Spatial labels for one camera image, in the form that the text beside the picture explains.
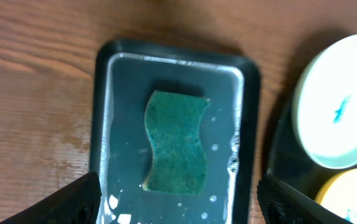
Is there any black rectangular water tray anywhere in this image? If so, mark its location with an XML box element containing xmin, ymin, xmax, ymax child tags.
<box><xmin>89</xmin><ymin>40</ymin><xmax>260</xmax><ymax>223</ymax></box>

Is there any green yellow scrub sponge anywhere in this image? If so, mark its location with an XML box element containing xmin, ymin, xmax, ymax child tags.
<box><xmin>143</xmin><ymin>90</ymin><xmax>210</xmax><ymax>195</ymax></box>

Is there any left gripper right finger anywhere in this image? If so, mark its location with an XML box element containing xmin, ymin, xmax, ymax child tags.
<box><xmin>257</xmin><ymin>175</ymin><xmax>351</xmax><ymax>224</ymax></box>

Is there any round black serving tray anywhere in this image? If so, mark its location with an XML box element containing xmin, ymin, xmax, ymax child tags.
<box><xmin>267</xmin><ymin>100</ymin><xmax>348</xmax><ymax>199</ymax></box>

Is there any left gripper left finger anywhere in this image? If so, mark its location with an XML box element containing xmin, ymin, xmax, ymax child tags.
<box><xmin>0</xmin><ymin>171</ymin><xmax>102</xmax><ymax>224</ymax></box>

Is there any yellow plate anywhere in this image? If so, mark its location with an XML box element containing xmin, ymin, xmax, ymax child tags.
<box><xmin>315</xmin><ymin>169</ymin><xmax>357</xmax><ymax>224</ymax></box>

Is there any pale green plate left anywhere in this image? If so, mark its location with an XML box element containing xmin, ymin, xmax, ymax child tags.
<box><xmin>292</xmin><ymin>34</ymin><xmax>357</xmax><ymax>169</ymax></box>

